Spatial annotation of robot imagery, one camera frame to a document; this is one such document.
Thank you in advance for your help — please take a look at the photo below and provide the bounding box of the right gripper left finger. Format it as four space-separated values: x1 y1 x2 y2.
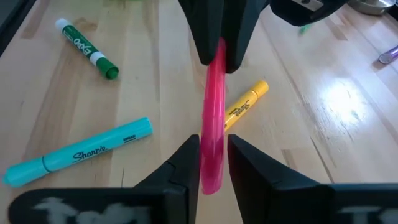
135 134 201 189

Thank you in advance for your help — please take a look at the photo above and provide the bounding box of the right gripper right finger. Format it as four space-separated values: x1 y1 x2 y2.
228 134 330 189

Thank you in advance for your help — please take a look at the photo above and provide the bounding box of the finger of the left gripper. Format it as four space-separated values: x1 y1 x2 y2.
177 0 226 67
223 0 270 75

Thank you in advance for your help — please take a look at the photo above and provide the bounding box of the pink thin pen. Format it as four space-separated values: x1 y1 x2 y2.
199 37 228 196

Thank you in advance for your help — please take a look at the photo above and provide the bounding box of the orange-yellow highlighter marker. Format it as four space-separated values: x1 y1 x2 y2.
222 80 270 133

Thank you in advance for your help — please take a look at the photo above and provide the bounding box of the white dome metal lamp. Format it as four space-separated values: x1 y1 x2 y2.
347 0 396 16

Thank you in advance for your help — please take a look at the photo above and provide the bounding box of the teal Sharpie highlighter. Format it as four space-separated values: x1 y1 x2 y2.
2 116 154 189

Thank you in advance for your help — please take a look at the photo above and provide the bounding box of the purple highlighter marker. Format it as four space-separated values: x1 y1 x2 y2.
377 45 398 65

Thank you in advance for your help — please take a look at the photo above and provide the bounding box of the green Expo dry-erase marker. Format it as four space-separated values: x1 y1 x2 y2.
55 17 120 80

